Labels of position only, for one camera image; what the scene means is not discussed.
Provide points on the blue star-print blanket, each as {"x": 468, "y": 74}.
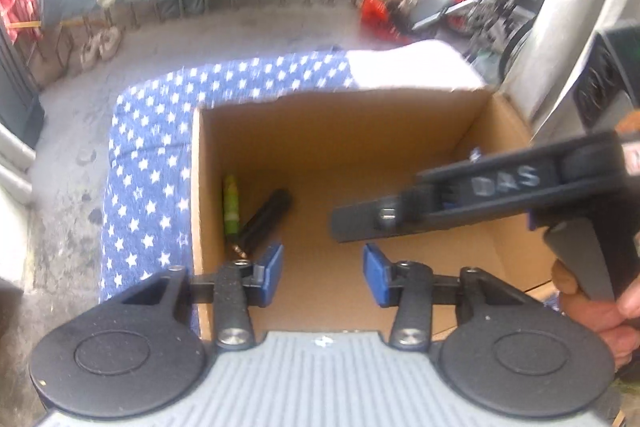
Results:
{"x": 145, "y": 157}

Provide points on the brown cardboard box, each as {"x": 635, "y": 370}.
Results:
{"x": 350, "y": 147}

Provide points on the person's right hand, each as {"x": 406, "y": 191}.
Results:
{"x": 622, "y": 327}

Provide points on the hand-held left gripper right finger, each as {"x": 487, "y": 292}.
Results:
{"x": 375, "y": 277}

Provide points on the black cylindrical tube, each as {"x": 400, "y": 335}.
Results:
{"x": 265, "y": 222}

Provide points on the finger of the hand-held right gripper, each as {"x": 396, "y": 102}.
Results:
{"x": 370, "y": 219}

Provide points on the green tube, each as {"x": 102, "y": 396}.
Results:
{"x": 231, "y": 207}

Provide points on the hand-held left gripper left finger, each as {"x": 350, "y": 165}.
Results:
{"x": 272, "y": 274}

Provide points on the white curtain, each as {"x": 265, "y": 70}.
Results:
{"x": 565, "y": 32}

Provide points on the red plastic toy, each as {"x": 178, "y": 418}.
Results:
{"x": 377, "y": 9}

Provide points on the metal railing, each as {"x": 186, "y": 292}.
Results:
{"x": 180, "y": 7}

